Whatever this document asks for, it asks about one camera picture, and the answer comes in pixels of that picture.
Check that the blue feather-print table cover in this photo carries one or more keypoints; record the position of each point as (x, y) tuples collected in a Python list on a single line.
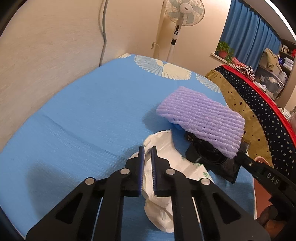
[(81, 115)]

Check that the red blanket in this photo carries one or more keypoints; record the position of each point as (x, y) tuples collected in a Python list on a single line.
[(266, 92)]

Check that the beige jacket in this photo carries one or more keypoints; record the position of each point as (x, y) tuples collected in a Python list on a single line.
[(271, 58)]

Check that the person's right hand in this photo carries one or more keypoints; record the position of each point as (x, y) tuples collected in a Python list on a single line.
[(269, 216)]

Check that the white window sill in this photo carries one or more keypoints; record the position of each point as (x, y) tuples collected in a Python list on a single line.
[(214, 55)]

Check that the striped cloth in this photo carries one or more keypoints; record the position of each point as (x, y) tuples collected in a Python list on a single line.
[(247, 72)]

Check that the clear plastic storage box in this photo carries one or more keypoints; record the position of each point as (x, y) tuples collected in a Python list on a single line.
[(270, 81)]

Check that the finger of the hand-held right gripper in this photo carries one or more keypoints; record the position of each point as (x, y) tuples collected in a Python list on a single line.
[(248, 162)]

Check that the blue curtain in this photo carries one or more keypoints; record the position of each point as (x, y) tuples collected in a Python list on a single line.
[(249, 34)]

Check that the purple foam net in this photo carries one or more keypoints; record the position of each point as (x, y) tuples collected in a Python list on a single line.
[(203, 115)]

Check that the navy star-print blanket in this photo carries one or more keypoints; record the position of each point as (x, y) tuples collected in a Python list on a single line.
[(270, 120)]

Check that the white cloth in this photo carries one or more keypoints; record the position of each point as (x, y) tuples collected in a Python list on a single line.
[(285, 114)]

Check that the black plastic bag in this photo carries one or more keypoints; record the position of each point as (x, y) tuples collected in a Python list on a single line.
[(190, 138)]

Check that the potted green plant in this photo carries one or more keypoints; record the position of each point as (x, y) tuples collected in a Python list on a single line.
[(223, 52)]

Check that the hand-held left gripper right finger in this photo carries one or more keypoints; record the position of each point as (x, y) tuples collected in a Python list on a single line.
[(154, 172)]

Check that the white plastic wrapper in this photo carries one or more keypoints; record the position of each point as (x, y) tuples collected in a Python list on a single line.
[(161, 143)]

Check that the pink cloth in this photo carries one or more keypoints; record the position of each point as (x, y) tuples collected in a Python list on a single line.
[(238, 61)]

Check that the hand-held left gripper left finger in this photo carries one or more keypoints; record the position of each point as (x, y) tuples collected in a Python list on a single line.
[(140, 172)]

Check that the white standing fan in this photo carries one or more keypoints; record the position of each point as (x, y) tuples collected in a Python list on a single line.
[(185, 9)]

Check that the wooden bookshelf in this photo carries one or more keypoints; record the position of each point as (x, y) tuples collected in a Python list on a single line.
[(289, 53)]

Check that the yellow star-print bed sheet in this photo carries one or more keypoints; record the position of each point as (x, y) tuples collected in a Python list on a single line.
[(242, 104)]

